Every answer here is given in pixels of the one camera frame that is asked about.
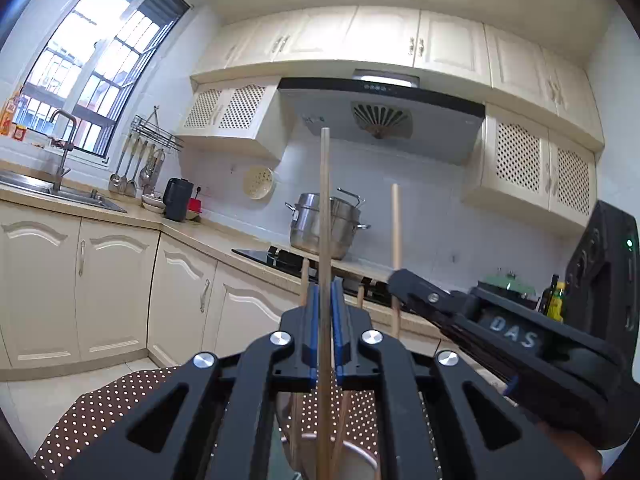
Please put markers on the red container behind kettle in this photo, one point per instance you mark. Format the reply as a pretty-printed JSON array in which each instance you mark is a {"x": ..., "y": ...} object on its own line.
[{"x": 194, "y": 206}]

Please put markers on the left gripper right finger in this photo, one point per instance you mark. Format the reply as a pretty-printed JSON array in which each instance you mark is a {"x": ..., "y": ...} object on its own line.
[{"x": 369, "y": 363}]

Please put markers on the hanging utensil rack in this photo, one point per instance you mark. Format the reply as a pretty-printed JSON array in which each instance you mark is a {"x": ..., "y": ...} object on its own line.
[{"x": 143, "y": 154}]

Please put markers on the right lattice door cabinet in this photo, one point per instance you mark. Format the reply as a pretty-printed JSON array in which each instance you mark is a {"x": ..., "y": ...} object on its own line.
[{"x": 530, "y": 173}]

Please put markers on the yellow green bottle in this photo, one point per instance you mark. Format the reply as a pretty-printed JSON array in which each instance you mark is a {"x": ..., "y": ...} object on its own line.
[{"x": 556, "y": 307}]

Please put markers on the round bamboo wall trivet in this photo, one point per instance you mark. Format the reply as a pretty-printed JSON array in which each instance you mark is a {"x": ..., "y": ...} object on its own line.
[{"x": 258, "y": 182}]

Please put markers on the brown polka dot tablecloth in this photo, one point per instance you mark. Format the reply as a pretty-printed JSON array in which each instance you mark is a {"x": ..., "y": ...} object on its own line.
[{"x": 213, "y": 419}]

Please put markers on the lattice door cabinet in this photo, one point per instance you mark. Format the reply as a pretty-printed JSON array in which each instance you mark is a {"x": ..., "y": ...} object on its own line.
[
  {"x": 241, "y": 116},
  {"x": 530, "y": 173}
]

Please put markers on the green electric cooker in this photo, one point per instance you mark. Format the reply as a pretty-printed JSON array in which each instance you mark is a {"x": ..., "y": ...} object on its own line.
[{"x": 509, "y": 286}]

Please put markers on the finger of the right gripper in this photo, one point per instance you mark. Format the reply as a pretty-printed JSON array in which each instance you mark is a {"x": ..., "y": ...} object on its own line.
[{"x": 422, "y": 298}]

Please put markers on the kitchen faucet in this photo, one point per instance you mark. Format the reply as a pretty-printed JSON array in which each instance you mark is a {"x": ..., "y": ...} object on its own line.
[{"x": 65, "y": 145}]

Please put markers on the pink utensil holder cup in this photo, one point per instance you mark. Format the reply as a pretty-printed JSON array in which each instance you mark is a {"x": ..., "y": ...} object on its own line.
[{"x": 354, "y": 463}]

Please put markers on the stainless steel sink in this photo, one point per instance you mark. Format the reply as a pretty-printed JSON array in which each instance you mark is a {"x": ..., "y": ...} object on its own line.
[{"x": 91, "y": 198}]

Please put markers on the window with bars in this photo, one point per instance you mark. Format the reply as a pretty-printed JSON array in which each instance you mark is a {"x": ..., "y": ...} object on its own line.
[{"x": 90, "y": 66}]

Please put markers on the lower cream cabinets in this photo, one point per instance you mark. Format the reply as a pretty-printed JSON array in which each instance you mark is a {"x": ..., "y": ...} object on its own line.
[{"x": 84, "y": 292}]

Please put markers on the orange bottle on windowsill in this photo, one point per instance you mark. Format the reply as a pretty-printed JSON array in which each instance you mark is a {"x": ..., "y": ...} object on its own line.
[{"x": 7, "y": 116}]

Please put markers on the cream cabinets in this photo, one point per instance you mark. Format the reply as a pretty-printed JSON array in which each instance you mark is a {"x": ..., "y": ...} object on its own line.
[
  {"x": 447, "y": 54},
  {"x": 84, "y": 292}
]

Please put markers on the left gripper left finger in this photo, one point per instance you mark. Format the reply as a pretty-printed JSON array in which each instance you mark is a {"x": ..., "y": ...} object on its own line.
[{"x": 298, "y": 370}]

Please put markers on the left lattice door cabinet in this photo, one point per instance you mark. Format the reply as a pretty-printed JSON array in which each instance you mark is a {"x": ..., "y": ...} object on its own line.
[{"x": 241, "y": 116}]

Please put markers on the person's right hand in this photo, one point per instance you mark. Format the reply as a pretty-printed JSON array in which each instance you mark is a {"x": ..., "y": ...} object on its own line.
[{"x": 577, "y": 449}]

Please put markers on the upper cream cabinets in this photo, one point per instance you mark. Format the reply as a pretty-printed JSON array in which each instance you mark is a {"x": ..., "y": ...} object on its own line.
[{"x": 447, "y": 54}]

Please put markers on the dark olive oil bottle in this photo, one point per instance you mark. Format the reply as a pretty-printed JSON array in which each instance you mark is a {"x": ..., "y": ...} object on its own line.
[{"x": 545, "y": 300}]

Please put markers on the range hood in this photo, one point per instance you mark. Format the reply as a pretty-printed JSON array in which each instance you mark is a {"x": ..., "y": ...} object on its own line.
[{"x": 410, "y": 120}]

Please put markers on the black electric kettle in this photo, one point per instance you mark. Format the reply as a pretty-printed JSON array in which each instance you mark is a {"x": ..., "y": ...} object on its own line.
[{"x": 176, "y": 198}]

